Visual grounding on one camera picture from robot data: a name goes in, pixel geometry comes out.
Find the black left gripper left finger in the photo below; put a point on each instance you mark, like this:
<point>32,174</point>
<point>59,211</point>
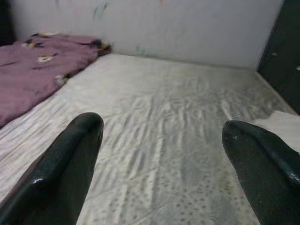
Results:
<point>51,178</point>

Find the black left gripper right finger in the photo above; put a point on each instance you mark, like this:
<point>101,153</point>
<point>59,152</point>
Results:
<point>262,178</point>

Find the white pillow with lettering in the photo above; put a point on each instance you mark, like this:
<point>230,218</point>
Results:
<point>281,122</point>

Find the purple mouse print blanket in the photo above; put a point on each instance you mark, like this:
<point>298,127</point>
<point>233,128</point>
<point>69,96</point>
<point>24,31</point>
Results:
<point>35,75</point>

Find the grey quilted mattress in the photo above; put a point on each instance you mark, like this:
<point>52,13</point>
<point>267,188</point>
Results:
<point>164,112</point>

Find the black tufted headboard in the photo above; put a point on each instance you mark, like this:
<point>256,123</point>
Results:
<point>283,47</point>

